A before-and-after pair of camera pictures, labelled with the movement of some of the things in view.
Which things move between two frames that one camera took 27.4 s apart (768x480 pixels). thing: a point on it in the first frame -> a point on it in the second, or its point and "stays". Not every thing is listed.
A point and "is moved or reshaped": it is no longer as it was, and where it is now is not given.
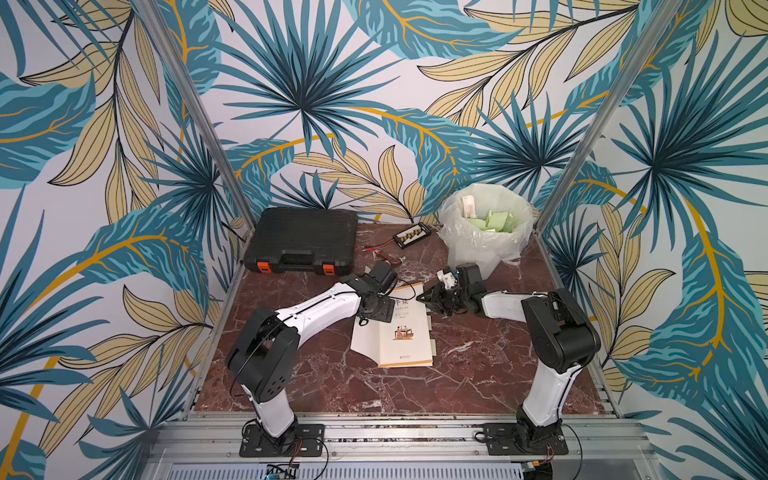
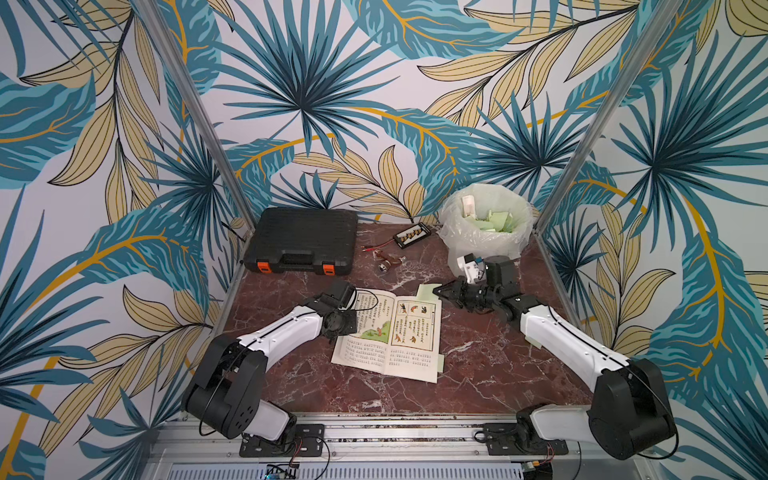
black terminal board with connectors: [411, 235] stays
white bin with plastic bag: [487, 224] stays
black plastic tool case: [303, 239] stays
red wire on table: [376, 246] stays
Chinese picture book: [406, 341] is moved or reshaped
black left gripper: [387, 310] -> [352, 324]
